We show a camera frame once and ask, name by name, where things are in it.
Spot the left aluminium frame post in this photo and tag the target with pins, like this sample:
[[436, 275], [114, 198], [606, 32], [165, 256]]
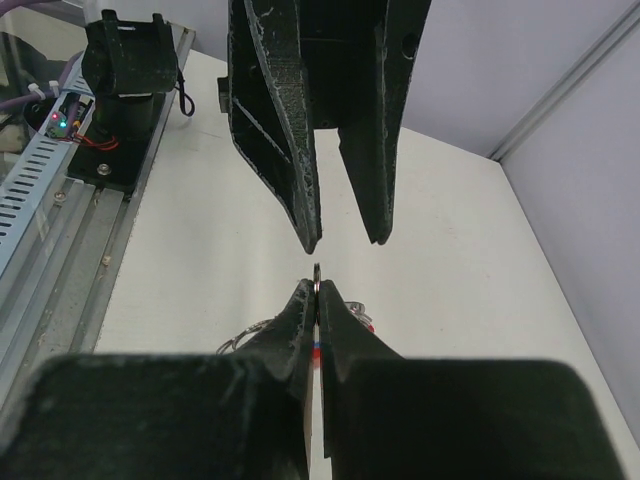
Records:
[[569, 83]]

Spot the white slotted cable duct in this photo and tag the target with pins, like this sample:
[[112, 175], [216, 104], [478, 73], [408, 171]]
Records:
[[24, 188]]

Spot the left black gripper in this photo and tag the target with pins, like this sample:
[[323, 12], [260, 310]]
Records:
[[353, 75]]

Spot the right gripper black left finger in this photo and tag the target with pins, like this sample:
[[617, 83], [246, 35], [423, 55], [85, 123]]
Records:
[[241, 415]]

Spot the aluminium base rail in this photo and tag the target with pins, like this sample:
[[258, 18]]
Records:
[[57, 286]]

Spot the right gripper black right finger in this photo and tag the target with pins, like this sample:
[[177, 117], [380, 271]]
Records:
[[389, 417]]

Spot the red handled keyring holder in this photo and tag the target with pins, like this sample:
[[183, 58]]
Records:
[[320, 320]]

